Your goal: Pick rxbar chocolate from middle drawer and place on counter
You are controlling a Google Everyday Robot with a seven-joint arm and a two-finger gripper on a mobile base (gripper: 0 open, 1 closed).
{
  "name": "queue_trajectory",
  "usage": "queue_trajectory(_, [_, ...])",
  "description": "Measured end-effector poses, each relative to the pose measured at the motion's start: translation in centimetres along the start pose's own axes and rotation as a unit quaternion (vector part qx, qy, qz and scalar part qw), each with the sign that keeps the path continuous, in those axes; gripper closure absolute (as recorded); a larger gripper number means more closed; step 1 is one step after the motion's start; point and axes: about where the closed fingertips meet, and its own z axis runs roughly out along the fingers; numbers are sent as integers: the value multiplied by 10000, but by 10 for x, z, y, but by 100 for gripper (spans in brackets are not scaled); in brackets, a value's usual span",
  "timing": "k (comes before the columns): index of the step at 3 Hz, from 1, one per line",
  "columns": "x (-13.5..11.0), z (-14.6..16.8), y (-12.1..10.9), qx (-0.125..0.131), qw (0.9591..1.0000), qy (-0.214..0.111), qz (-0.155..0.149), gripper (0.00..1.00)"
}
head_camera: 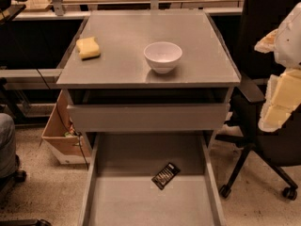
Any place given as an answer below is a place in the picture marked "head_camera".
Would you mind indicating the grey drawer cabinet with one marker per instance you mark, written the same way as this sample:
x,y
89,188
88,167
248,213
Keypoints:
x,y
121,75

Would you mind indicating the open middle drawer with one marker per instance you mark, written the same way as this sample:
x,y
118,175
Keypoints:
x,y
120,191

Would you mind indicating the black rxbar chocolate wrapper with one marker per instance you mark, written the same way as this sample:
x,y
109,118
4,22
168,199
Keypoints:
x,y
165,175

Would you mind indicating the white bowl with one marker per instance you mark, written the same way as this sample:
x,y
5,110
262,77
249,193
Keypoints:
x,y
163,56

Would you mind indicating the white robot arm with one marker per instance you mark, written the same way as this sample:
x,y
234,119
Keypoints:
x,y
288,41

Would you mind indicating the yellow sponge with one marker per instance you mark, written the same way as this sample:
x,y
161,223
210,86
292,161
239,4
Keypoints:
x,y
88,48

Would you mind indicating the black office chair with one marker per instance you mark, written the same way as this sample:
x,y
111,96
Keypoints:
x,y
278,149

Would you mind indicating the person leg in jeans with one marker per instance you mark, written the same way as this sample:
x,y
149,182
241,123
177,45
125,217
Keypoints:
x,y
7,146

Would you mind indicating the black chair left edge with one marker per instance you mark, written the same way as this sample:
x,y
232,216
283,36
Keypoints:
x,y
6,185

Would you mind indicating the top drawer front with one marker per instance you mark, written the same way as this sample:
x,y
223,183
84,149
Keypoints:
x,y
147,118

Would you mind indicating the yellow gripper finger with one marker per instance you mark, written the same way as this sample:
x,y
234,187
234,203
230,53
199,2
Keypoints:
x,y
267,43
282,98

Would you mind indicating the cardboard box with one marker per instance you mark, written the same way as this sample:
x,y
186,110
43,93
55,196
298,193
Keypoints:
x,y
66,146

